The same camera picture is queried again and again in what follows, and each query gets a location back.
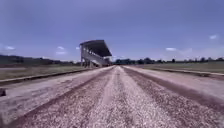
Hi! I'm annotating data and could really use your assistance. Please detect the green grass field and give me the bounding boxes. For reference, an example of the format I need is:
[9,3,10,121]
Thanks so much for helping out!
[128,61,224,74]

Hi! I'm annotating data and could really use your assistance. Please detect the dry grass field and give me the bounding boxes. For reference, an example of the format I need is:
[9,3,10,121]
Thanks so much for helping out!
[0,64,88,81]

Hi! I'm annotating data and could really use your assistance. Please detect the row of trees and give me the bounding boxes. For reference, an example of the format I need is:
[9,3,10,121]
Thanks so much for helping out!
[113,56,224,66]

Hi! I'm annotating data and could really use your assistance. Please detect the grandstand building with roof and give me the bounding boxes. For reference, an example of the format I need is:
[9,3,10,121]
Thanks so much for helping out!
[79,39,113,69]

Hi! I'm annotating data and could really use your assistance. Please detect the dark wooded hillside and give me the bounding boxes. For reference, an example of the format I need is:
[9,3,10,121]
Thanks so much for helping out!
[0,54,82,67]

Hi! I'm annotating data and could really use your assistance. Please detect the low kerb rail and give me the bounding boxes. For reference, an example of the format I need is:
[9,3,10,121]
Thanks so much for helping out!
[143,66,224,79]
[0,67,98,85]

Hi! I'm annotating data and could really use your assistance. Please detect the grey gravel track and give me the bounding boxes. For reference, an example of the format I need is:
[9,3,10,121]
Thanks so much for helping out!
[0,65,224,128]

